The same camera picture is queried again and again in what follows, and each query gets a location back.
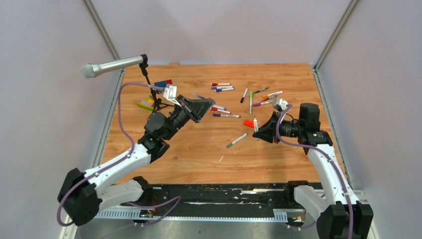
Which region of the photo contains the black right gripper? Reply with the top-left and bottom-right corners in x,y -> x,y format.
252,112 -> 303,143

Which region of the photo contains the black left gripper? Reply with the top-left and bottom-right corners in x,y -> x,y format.
164,95 -> 214,141

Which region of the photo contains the brown cap marker pen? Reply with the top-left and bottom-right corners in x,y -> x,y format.
253,117 -> 259,132

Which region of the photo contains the green cap marker pen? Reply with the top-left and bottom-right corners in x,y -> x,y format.
226,133 -> 248,148

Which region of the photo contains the light green cap marker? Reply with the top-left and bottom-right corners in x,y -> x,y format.
249,91 -> 253,115

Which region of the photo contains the dark blue cap marker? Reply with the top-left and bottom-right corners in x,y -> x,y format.
212,113 -> 241,118

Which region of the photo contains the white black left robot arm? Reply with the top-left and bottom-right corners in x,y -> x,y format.
57,95 -> 215,227

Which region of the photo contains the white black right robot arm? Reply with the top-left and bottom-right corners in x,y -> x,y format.
253,98 -> 374,239

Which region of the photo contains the orange red eraser block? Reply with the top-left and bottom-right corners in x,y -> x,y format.
243,120 -> 254,128

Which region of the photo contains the purple cap marker right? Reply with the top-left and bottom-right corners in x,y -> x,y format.
253,101 -> 272,107

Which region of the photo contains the purple cap marker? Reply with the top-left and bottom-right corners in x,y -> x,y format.
211,86 -> 233,90
253,101 -> 272,107

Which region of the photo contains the orange cap white marker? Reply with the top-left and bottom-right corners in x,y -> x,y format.
262,91 -> 283,99

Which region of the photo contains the purple cap marker far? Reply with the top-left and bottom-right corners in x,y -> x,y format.
211,86 -> 233,90

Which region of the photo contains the black cap marker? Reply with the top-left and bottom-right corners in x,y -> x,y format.
240,88 -> 249,104

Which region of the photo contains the blue red toy truck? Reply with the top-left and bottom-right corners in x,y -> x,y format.
154,79 -> 173,88

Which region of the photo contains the dark green grey marker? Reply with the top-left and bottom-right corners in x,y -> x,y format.
253,87 -> 270,95

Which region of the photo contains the green pink yellow block stack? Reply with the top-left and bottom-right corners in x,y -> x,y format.
137,98 -> 155,112

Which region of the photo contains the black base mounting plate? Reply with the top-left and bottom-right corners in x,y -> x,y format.
134,183 -> 305,219

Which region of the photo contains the silver microphone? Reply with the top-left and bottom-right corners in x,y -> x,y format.
81,54 -> 148,79

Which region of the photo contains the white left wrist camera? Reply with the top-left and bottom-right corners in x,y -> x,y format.
163,84 -> 181,106

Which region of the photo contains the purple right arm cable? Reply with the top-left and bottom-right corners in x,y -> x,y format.
276,104 -> 355,239

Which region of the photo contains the slotted grey cable duct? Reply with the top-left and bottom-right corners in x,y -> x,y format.
96,208 -> 289,223

